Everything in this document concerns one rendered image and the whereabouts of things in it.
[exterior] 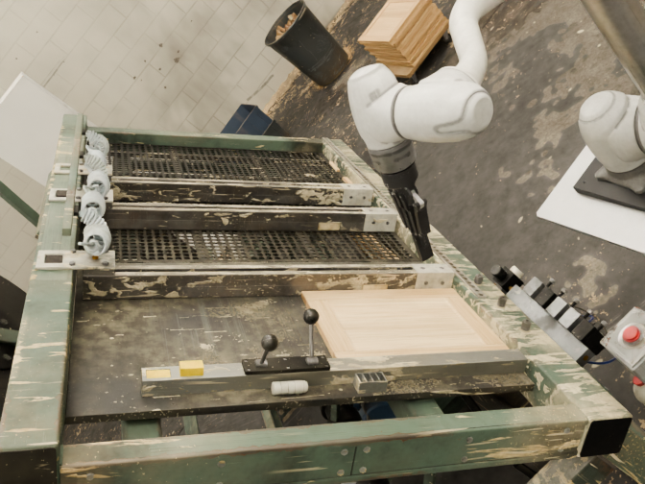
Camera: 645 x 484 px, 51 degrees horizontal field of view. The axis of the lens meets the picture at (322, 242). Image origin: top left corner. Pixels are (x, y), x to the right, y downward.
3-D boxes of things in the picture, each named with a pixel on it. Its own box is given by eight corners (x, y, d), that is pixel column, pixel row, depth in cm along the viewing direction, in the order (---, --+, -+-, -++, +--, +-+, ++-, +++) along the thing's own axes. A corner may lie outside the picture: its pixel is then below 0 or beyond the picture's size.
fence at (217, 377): (524, 373, 175) (528, 359, 173) (141, 397, 145) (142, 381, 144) (513, 361, 179) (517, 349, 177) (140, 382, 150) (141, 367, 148)
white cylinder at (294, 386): (273, 398, 151) (307, 396, 153) (274, 387, 150) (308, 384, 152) (270, 390, 153) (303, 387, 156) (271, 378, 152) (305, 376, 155)
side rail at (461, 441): (576, 458, 155) (590, 419, 151) (60, 515, 121) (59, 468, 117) (561, 440, 160) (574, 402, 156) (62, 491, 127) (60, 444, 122)
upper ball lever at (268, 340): (269, 374, 154) (281, 346, 144) (252, 375, 153) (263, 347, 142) (267, 358, 156) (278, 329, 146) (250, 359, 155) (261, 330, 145)
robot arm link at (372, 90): (352, 152, 139) (402, 155, 129) (327, 81, 132) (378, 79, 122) (384, 127, 144) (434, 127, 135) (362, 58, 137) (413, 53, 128)
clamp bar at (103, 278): (452, 296, 210) (469, 224, 200) (36, 304, 173) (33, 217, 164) (439, 280, 218) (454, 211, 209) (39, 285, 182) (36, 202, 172)
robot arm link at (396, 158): (380, 155, 133) (389, 181, 136) (418, 134, 135) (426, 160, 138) (359, 145, 141) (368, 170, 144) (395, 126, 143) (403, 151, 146)
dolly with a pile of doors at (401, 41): (462, 31, 495) (427, -9, 476) (418, 88, 494) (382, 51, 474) (418, 31, 549) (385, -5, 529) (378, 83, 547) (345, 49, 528)
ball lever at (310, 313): (322, 367, 156) (321, 307, 157) (306, 368, 155) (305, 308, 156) (317, 365, 160) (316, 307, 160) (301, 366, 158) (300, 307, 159)
